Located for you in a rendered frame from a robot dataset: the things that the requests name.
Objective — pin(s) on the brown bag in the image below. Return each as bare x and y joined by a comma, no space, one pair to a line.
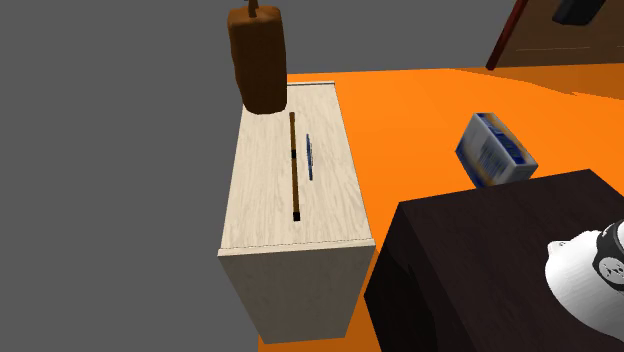
258,58

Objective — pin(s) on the white and blue box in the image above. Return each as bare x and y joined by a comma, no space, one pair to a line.
495,151

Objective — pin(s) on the brown wooden furniture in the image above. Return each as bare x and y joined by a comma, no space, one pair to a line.
560,44

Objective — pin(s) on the blue pen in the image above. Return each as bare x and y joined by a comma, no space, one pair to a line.
309,156

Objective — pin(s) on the brown stick with black bands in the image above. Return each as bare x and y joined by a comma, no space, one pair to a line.
294,166

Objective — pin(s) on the light wooden cabinet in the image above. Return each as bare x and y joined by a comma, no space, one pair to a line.
273,195

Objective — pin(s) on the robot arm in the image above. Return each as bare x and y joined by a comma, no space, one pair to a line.
575,282

